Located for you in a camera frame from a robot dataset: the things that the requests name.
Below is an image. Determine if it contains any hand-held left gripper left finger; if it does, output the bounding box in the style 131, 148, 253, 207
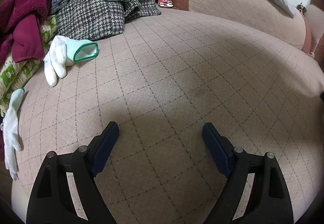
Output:
26, 121, 119, 224

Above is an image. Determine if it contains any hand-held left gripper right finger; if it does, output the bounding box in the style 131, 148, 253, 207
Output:
202, 122, 294, 224

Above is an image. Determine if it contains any pink quilted bed pad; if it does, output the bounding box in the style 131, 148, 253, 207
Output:
10, 7, 324, 224

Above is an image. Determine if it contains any white glove with green cuff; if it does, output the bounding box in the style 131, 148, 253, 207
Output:
0, 87, 26, 180
44, 35, 99, 87

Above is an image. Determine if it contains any green printed cloth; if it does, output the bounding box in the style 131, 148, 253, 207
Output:
0, 15, 59, 118

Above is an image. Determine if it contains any houndstooth garment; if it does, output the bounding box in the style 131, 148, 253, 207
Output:
49, 0, 162, 41

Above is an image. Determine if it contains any pink quilted pillow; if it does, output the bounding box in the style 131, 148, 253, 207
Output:
168, 0, 313, 50

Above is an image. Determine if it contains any maroon fleece garment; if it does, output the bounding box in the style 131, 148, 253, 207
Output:
0, 0, 61, 65

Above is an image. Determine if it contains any pink and brown cushion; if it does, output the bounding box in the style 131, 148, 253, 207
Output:
301, 0, 324, 63

